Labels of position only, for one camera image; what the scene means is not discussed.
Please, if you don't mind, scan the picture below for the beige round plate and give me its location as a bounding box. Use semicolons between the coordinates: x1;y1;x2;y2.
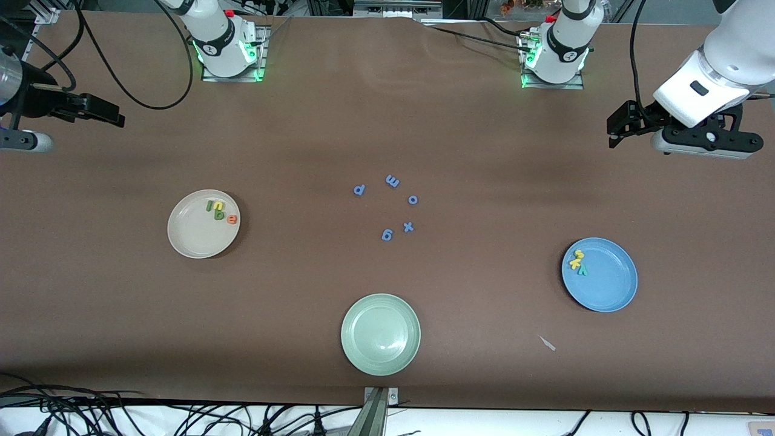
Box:
167;190;241;259

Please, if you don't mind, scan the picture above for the grey power strip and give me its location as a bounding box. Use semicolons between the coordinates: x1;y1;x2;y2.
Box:
353;0;443;18

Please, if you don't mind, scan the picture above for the black table cable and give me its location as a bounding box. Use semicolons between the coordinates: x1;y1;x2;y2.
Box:
478;17;535;38
421;23;530;48

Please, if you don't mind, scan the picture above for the blue round plate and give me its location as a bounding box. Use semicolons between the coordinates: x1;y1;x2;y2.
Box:
561;237;638;313

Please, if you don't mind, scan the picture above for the brown table cover sheet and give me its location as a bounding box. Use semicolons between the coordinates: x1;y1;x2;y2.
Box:
0;11;775;414

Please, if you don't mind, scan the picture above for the aluminium frame rail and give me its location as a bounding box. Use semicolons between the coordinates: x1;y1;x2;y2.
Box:
24;0;61;61

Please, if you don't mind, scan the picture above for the thick black floor cable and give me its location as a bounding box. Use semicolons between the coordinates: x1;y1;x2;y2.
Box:
0;385;146;405

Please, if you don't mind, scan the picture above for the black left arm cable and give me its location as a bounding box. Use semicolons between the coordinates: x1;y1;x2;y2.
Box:
629;0;650;122

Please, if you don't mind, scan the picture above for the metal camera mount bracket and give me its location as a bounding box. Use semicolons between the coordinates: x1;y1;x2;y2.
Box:
348;386;400;436

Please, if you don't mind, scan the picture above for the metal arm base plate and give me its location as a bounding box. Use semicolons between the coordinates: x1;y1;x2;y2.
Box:
202;24;267;82
521;33;585;90

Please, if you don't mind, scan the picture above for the pale green round plate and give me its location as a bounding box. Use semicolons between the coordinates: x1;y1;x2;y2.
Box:
340;293;421;377

